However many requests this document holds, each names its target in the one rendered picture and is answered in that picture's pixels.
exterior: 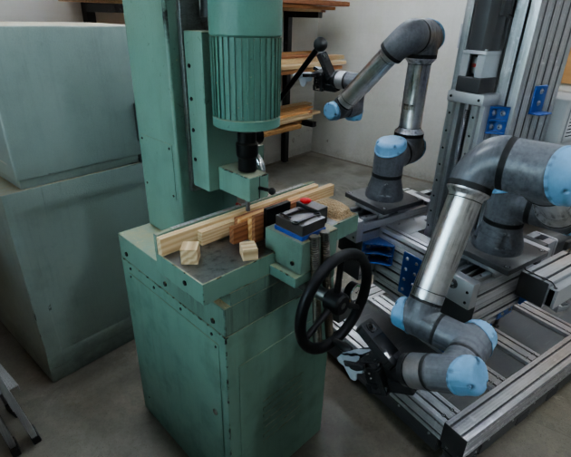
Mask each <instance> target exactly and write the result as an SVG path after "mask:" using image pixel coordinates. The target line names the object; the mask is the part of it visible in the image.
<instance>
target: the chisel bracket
mask: <svg viewBox="0 0 571 457"><path fill-rule="evenodd" d="M218 174H219V189H220V190H224V191H225V192H227V193H230V194H232V195H234V196H236V197H239V198H241V199H243V200H246V201H248V202H252V201H255V200H258V199H262V198H265V197H267V196H268V192H267V191H263V190H259V189H258V187H259V186H260V187H264V188H268V173H266V172H263V171H261V170H256V171H254V172H241V171H239V170H238V162H234V163H230V164H227V165H223V166H219V167H218Z"/></svg>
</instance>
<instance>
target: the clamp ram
mask: <svg viewBox="0 0 571 457"><path fill-rule="evenodd" d="M290 209H291V201H289V200H285V201H283V202H280V203H277V204H275V205H272V206H270V207H267V208H264V238H266V227H267V226H270V225H272V224H275V223H276V215H277V214H279V213H280V212H285V211H287V210H290Z"/></svg>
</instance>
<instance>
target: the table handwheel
mask: <svg viewBox="0 0 571 457"><path fill-rule="evenodd" d="M349 259H354V260H356V261H357V262H358V263H359V265H360V268H361V272H362V280H361V286H360V290H359V294H358V297H357V299H356V301H355V303H351V302H350V300H349V296H348V295H346V294H345V293H344V292H342V291H341V287H342V278H343V272H344V261H346V260H349ZM335 267H337V271H336V279H335V284H334V288H331V289H329V290H328V289H326V288H325V287H322V286H321V284H322V283H323V281H324V279H325V278H326V277H327V276H328V275H329V273H330V272H331V271H332V270H333V269H334V268H335ZM371 284H372V267H371V263H370V261H369V259H368V257H367V256H366V255H365V254H364V253H363V252H362V251H361V250H359V249H357V248H346V249H342V250H340V251H338V252H336V253H334V254H333V255H332V256H330V257H329V258H328V259H327V260H326V261H325V262H324V263H323V264H322V265H321V266H320V267H319V268H318V269H317V270H316V271H315V272H314V274H313V275H312V276H311V278H310V279H309V281H308V282H306V283H304V284H303V285H301V286H299V287H298V288H299V289H300V290H302V291H303V294H302V295H301V297H300V300H299V303H298V306H297V310H296V313H295V338H296V341H297V343H298V344H299V346H300V347H301V348H302V349H303V350H304V351H305V352H307V353H308V354H312V355H319V354H322V353H325V352H327V351H329V350H331V349H333V348H334V347H335V345H334V344H333V343H332V341H333V339H334V338H337V339H339V340H342V341H343V340H344V339H345V338H346V336H347V335H348V334H349V333H350V332H351V330H352V329H353V327H354V326H355V324H356V322H357V321H358V319H359V317H360V316H361V314H362V312H363V309H364V307H365V305H366V302H367V299H368V296H369V293H370V289H371ZM314 298H316V299H317V300H319V301H321V302H322V304H323V308H324V312H323V313H322V314H321V315H320V316H319V317H318V318H317V320H316V321H315V322H314V324H313V325H312V326H311V327H310V328H309V329H308V331H307V332H306V320H307V316H308V312H309V308H310V306H311V304H312V301H313V299H314ZM347 308H351V309H352V311H351V313H350V315H349V316H348V317H347V318H346V320H345V321H344V323H343V324H342V326H341V327H340V328H339V329H338V330H337V331H336V332H335V333H334V334H333V335H332V336H330V337H329V338H327V339H326V340H324V341H323V342H320V343H312V342H311V341H310V340H309V339H310V338H311V337H312V335H313V334H314V333H315V331H316V330H317V329H318V327H319V326H320V325H321V324H322V323H323V322H324V321H325V319H326V318H327V317H329V315H330V314H331V313H332V314H334V315H336V316H340V315H342V314H343V313H344V312H345V311H346V310H347Z"/></svg>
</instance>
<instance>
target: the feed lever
mask: <svg viewBox="0 0 571 457"><path fill-rule="evenodd" d="M326 48H327V41H326V39H325V38H323V37H317V38H316V39H315V41H314V50H313V51H312V52H311V53H310V54H309V56H308V57H307V58H306V60H305V61H304V63H303V64H302V65H301V67H300V68H299V69H298V71H297V72H296V73H295V75H294V77H293V78H292V79H291V81H290V82H289V83H288V85H287V86H286V87H285V89H284V90H283V91H282V92H281V101H282V100H283V99H284V97H285V96H286V94H287V93H288V92H289V90H290V89H291V88H292V86H293V85H294V84H295V82H296V81H297V80H298V78H299V77H300V76H301V74H302V73H303V72H304V70H305V69H306V67H307V66H308V65H309V63H310V62H312V60H313V59H314V58H315V56H316V55H317V54H318V52H320V53H321V52H323V51H324V50H325V49H326ZM263 140H264V132H263V131H259V132H257V133H256V141H257V142H258V144H260V143H262V142H263Z"/></svg>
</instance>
